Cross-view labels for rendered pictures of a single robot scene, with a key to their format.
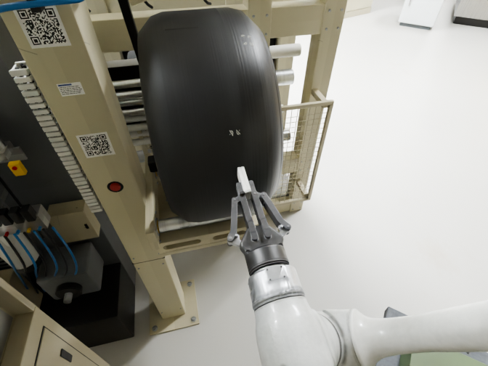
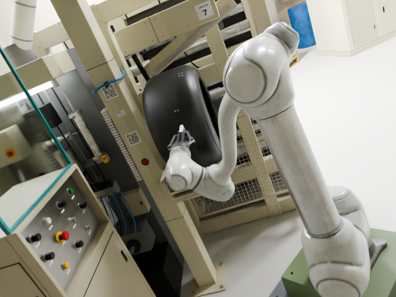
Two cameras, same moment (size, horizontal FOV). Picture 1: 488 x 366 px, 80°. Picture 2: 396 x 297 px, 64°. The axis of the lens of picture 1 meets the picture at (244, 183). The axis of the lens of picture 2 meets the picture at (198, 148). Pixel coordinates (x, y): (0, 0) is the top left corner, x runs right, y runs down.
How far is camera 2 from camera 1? 107 cm
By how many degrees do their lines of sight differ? 32
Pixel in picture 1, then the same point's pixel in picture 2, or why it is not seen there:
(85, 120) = (126, 126)
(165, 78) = (148, 97)
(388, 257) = not seen: outside the picture
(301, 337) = (175, 158)
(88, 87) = (126, 111)
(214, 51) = (167, 82)
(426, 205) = not seen: outside the picture
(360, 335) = (212, 168)
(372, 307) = not seen: hidden behind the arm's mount
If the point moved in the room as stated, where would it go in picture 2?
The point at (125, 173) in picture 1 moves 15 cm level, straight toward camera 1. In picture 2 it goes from (148, 152) to (149, 161)
